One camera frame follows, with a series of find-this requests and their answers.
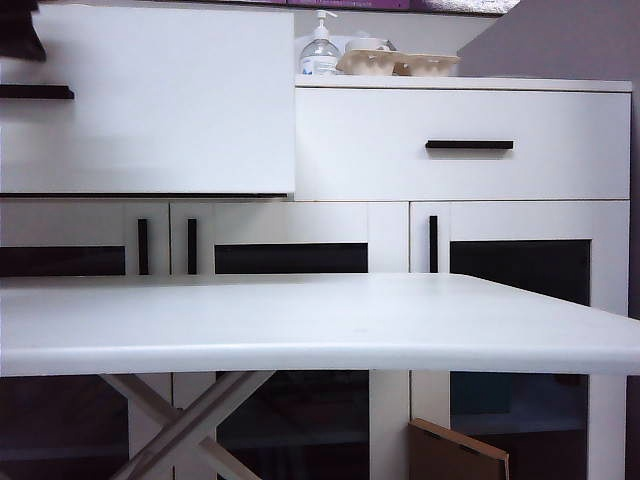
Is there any brown cardboard piece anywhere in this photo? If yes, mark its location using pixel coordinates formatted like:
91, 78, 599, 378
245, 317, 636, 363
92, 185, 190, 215
407, 418, 511, 480

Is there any white sideboard cabinet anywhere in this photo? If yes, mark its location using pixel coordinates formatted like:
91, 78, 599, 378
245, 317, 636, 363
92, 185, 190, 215
0, 74, 632, 480

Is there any black vertical door handle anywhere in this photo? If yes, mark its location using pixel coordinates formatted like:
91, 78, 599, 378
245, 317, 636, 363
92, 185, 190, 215
137, 218, 150, 276
428, 215, 439, 274
186, 218, 198, 276

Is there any white glass-panel cabinet door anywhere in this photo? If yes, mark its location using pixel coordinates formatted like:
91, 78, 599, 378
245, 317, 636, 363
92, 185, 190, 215
0, 199, 170, 480
169, 199, 410, 480
409, 200, 630, 480

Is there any white ceramic bowl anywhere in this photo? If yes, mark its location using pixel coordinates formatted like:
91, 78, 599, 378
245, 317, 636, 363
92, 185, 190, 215
344, 38, 396, 53

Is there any beige cardboard egg carton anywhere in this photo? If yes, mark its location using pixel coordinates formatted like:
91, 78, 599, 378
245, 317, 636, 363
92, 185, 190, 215
394, 53, 461, 78
335, 48, 401, 76

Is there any plain purple wall poster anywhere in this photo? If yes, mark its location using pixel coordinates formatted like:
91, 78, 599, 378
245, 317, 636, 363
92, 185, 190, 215
287, 0, 412, 8

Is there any white table leg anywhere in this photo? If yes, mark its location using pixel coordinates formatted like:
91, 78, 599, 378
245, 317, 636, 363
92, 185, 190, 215
107, 370, 276, 480
98, 373, 261, 480

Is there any white cabinet drawer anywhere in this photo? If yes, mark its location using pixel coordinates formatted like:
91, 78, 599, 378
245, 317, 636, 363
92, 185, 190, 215
0, 4, 296, 201
294, 89, 632, 202

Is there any clear pump sanitizer bottle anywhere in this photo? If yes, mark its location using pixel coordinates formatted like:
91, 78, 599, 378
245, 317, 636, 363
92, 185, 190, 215
299, 9, 341, 77

